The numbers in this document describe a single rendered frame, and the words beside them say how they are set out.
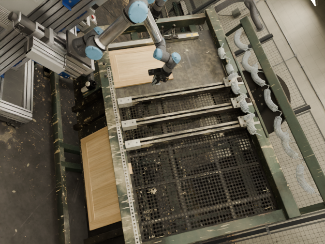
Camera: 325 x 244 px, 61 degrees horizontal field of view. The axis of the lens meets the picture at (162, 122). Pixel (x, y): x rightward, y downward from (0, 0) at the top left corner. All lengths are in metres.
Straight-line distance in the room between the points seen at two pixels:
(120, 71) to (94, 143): 0.75
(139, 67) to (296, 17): 6.28
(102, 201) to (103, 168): 0.30
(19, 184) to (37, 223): 0.37
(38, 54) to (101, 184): 1.29
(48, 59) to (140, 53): 1.10
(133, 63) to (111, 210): 1.40
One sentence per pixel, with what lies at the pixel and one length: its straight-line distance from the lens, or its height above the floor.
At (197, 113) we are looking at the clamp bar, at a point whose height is 1.47.
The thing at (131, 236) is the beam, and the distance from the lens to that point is 2.15.
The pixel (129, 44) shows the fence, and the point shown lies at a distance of 2.90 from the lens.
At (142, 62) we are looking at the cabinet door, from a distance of 2.78.
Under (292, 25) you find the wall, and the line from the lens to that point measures 8.36.
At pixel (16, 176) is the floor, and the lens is 2.69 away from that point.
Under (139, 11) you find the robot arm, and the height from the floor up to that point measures 1.63.
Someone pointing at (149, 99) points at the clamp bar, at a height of 1.15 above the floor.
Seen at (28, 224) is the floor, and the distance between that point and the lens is 2.65.
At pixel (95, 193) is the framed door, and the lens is 2.70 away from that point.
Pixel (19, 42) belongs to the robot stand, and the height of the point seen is 0.68.
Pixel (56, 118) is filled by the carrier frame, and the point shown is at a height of 0.17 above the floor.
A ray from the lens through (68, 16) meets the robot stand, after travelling 2.17.
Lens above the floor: 2.13
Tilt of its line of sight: 23 degrees down
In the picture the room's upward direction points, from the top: 65 degrees clockwise
